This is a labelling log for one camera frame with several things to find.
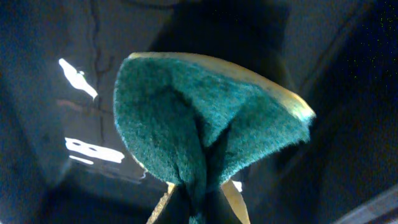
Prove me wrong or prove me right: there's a green yellow sponge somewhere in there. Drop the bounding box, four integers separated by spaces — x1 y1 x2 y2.
113 52 315 223

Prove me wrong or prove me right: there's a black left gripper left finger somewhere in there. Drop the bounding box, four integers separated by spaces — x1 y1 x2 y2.
152 185 194 224

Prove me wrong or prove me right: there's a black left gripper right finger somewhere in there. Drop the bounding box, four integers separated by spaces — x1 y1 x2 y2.
206 187 241 224

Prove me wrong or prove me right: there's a black sponge tray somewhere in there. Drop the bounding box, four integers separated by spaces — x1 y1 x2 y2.
1 1 397 223

